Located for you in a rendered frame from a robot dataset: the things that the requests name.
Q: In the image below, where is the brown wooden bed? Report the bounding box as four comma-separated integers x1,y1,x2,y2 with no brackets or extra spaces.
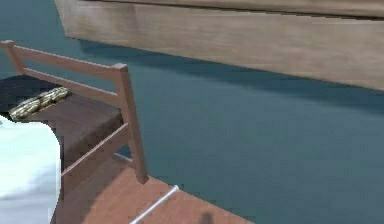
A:
0,39,150,224

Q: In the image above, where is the white bed cover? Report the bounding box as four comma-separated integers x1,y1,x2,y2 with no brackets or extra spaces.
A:
0,114,63,224

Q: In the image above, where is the pale wooden cupboard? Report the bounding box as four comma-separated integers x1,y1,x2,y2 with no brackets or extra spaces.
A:
54,0,384,92

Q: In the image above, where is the thin white bar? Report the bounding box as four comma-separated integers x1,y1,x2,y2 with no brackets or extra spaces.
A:
129,184,181,224

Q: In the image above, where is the olive patterned long cushion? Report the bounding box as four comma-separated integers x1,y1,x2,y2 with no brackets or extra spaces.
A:
8,86,71,122

